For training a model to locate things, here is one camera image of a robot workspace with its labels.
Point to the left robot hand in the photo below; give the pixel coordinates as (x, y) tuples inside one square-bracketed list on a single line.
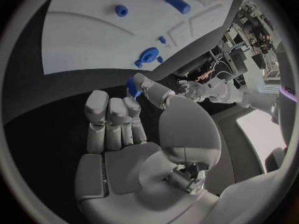
[(184, 87)]

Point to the blue plug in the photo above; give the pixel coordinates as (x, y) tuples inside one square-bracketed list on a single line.
[(132, 86)]

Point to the white task board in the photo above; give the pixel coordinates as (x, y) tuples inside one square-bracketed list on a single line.
[(98, 41)]

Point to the blue gear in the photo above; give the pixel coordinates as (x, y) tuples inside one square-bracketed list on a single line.
[(149, 54)]

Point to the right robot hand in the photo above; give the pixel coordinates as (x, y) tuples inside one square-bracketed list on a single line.
[(130, 171)]

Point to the cluttered workshop rack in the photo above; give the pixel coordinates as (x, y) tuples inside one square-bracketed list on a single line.
[(252, 37)]

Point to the long blue cylinder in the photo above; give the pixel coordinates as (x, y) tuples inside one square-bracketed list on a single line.
[(177, 3)]

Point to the short blue cylinder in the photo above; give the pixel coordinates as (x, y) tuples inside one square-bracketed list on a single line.
[(121, 10)]

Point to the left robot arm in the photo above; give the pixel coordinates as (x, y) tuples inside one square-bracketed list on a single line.
[(222, 93)]

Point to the small blue peg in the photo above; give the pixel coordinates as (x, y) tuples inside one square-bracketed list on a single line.
[(162, 39)]

